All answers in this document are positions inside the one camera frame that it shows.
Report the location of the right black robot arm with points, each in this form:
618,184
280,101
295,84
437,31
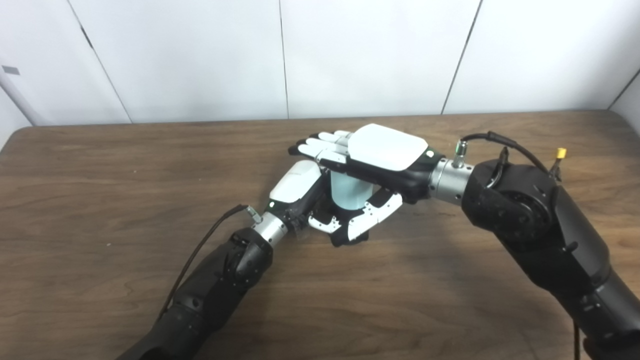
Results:
550,230

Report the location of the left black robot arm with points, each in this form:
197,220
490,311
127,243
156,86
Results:
215,285

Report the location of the black peg stand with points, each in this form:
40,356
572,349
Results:
350,214

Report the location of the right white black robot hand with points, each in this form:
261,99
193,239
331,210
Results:
385,150

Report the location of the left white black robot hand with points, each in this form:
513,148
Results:
297,185

